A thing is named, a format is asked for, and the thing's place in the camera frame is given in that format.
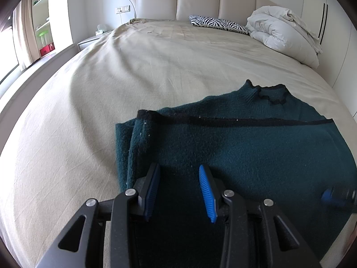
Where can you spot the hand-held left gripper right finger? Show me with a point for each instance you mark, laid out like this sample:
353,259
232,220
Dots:
207,192

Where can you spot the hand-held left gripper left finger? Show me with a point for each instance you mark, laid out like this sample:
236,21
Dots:
150,192

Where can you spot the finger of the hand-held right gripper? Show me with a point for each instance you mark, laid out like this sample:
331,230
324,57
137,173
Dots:
336,196

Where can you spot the dark green knit sweater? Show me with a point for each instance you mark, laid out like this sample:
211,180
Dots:
251,145

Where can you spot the bed with beige sheet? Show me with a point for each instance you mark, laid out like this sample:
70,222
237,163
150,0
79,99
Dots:
111,75

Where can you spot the white nightstand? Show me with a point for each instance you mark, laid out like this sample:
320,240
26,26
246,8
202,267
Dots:
89,40

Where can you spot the zebra print pillow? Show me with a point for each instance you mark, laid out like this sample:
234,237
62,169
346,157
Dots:
220,24

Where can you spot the tissue box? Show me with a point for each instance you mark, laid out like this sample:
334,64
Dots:
99,30

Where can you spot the white folded duvet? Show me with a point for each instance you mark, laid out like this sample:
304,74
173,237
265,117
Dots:
281,33

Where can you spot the red storage box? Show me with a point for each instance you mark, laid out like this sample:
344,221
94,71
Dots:
46,50

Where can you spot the green stool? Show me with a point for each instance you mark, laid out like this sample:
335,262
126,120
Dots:
44,35

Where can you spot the beige curtain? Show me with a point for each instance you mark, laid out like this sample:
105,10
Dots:
25,33

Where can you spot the wall socket panel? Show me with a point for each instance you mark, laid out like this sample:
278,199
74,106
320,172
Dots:
122,9

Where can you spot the white wall shelf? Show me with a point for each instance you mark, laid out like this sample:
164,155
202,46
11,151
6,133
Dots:
43,14

